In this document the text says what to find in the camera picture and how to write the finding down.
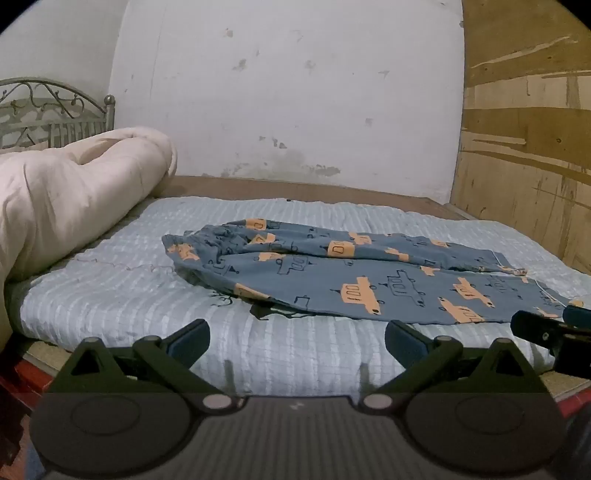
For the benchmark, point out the light blue quilted bed cover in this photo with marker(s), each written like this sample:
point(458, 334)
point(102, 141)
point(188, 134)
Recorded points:
point(138, 295)

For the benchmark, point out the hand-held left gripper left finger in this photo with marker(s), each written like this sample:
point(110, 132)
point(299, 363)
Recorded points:
point(188, 340)

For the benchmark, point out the blue pants with orange print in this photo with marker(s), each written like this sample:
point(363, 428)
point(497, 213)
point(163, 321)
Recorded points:
point(351, 272)

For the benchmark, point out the ornate metal headboard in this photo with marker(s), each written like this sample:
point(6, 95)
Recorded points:
point(55, 117)

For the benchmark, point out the plywood board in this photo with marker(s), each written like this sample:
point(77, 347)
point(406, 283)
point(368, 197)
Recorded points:
point(521, 129)

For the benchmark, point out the red bed side rail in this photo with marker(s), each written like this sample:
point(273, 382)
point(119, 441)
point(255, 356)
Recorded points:
point(18, 392)

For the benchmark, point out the brown wooden bed base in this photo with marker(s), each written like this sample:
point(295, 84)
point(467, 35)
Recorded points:
point(295, 188)

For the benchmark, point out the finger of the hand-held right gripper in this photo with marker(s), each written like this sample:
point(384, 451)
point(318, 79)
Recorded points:
point(578, 314)
point(535, 326)

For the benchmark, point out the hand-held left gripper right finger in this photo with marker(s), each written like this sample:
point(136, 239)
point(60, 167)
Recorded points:
point(402, 340)

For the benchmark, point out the rolled cream comforter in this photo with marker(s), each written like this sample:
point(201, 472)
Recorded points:
point(60, 198)

